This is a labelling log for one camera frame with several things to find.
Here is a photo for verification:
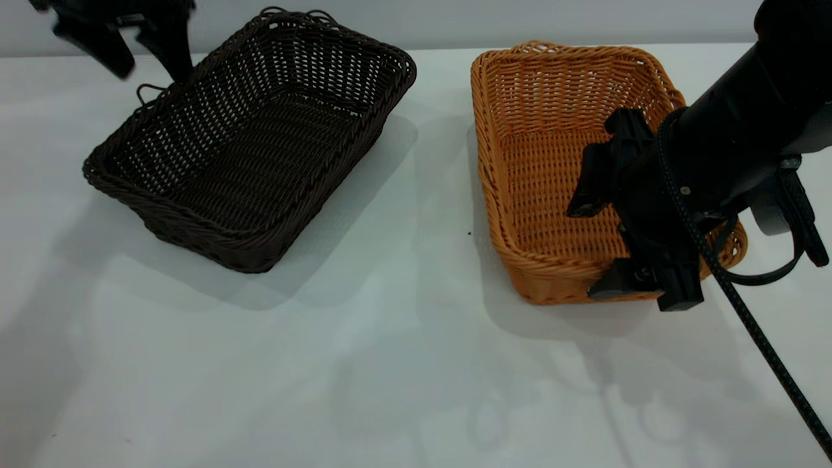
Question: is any orange woven wicker basket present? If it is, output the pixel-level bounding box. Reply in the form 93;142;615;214
471;41;748;307

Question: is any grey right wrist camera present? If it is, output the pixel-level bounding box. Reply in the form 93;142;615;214
747;155;831;268

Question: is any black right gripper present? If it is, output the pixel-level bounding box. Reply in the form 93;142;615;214
566;107;727;313

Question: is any black woven wicker basket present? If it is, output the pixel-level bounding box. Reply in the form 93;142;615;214
83;6;418;274

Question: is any black braided cable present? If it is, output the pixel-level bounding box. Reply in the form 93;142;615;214
655;117;832;463

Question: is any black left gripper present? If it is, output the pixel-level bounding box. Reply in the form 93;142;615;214
29;0;197;85

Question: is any thin black looped cable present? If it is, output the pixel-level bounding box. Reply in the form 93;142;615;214
707;208;808;287

